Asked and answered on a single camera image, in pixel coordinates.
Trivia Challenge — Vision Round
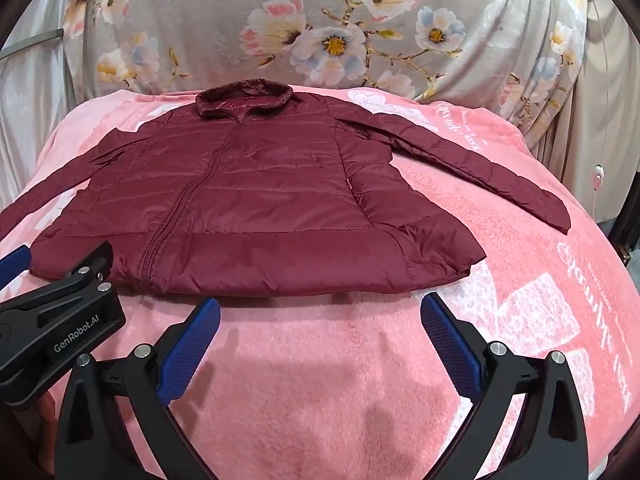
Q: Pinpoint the pink printed blanket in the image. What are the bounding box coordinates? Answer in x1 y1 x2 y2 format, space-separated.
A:
0 87 640 480

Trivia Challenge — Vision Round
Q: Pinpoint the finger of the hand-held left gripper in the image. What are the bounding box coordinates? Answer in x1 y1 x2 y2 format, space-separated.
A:
0 245 32 292
27 241 115 283

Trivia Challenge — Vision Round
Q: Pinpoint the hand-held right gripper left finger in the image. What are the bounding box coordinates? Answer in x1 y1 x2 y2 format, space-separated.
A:
55 297 221 480

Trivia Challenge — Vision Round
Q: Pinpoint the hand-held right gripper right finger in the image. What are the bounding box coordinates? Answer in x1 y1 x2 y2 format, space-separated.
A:
420 292 591 480

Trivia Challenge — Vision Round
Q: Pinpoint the grey floral quilt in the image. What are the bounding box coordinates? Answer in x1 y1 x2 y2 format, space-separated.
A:
62 0 590 126

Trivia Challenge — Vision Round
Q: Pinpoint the white cable with switch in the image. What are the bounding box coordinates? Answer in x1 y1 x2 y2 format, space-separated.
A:
585 0 615 221

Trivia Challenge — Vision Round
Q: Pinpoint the beige cloth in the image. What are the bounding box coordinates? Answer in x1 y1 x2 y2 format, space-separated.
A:
525 0 640 223

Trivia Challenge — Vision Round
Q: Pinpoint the maroon puffer jacket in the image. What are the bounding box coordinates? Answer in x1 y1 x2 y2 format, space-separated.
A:
0 79 572 297

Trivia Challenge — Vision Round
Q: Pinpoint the white curtain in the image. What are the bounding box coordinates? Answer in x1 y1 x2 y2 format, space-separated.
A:
0 0 103 211

